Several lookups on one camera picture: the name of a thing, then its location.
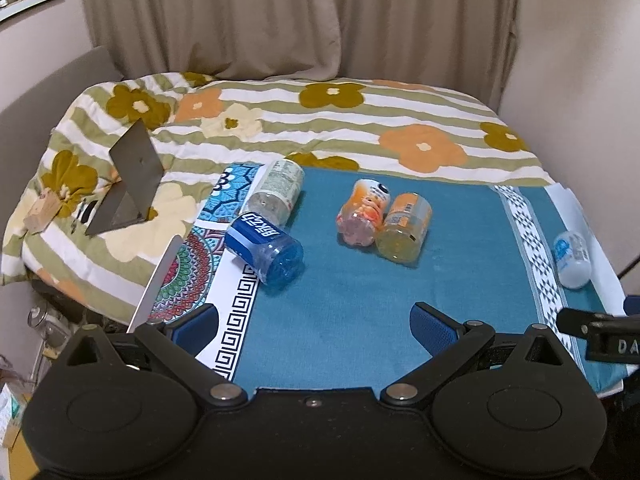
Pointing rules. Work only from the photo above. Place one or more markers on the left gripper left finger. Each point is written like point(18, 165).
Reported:
point(175, 346)

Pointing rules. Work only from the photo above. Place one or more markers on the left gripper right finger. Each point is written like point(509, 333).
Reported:
point(454, 347)

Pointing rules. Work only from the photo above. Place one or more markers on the blue transparent plastic cup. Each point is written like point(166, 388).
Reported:
point(274, 256)

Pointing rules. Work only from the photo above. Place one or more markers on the yellow orange labelled cup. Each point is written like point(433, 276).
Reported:
point(404, 229)

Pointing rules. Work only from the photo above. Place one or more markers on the white blue labelled cup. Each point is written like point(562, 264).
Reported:
point(572, 261)

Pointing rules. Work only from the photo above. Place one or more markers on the pink orange cartoon cup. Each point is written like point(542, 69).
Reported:
point(361, 216)

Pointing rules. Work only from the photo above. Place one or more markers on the clear cup green white label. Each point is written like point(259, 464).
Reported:
point(276, 192)

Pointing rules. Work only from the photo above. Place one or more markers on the white board edge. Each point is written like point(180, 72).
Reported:
point(146, 303)

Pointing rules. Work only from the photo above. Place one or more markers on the teal patterned cloth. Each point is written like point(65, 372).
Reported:
point(344, 322)

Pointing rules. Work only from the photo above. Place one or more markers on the black clamp with letters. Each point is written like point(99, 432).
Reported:
point(609, 338)

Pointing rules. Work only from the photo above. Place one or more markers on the floral striped duvet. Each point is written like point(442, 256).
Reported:
point(200, 127)

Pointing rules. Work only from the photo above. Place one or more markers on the grey bed headboard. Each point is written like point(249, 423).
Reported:
point(26, 126)

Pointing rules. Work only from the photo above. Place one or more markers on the beige curtain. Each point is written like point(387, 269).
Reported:
point(465, 45)

